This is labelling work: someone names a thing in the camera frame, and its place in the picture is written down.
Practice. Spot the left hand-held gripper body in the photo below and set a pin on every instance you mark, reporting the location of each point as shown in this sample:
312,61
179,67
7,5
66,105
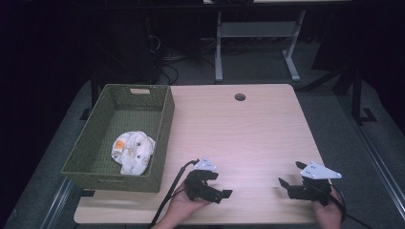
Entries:
196,186

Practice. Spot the person's left hand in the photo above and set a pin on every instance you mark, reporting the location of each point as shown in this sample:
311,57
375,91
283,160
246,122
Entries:
183,206

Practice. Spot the black metal stand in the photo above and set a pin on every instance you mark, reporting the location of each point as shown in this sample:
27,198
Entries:
357,95

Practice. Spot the green woven basket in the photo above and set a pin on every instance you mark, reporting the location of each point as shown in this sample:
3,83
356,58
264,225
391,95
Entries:
95,140

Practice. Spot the white printed baby cloth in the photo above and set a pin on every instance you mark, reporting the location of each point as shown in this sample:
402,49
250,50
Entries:
133,152

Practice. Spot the aluminium floor rail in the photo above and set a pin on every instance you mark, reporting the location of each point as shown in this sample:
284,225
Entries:
57,203
379,162

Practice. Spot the person's right hand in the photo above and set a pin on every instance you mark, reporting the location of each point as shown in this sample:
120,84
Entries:
331,216

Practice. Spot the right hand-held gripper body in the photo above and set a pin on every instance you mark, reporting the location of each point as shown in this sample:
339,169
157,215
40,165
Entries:
318,184

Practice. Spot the white metal table frame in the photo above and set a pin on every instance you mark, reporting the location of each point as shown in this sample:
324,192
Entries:
258,30

